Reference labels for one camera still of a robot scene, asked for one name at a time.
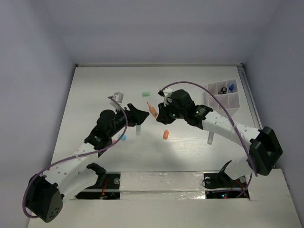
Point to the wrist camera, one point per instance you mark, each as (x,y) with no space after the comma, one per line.
(166,94)
(118,97)

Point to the black scissors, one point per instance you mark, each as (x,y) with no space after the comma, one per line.
(223,91)

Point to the green eraser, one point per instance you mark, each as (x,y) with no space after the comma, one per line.
(146,94)

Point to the blue cap glue pen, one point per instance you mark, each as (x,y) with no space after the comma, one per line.
(231,87)

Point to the green highlighter marker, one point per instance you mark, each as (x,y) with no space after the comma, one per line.
(138,130)

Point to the white compartment organizer box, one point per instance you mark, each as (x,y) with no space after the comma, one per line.
(230,100)

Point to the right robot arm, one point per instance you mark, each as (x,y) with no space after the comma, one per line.
(262,144)

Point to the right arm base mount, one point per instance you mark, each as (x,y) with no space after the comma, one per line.
(218,185)

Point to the orange cap grey marker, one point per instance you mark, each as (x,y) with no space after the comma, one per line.
(210,138)

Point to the orange eraser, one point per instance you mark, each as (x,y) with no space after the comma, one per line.
(166,134)

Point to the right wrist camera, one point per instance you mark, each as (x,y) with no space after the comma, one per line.
(166,94)

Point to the orange utility knife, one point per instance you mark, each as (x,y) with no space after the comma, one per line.
(152,110)

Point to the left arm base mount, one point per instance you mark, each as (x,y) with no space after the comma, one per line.
(106,187)

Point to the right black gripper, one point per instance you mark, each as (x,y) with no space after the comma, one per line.
(163,116)

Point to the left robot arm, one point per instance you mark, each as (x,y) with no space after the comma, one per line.
(49,189)

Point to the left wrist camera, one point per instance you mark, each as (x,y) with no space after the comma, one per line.
(118,97)

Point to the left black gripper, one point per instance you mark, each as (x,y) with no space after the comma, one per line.
(134,117)

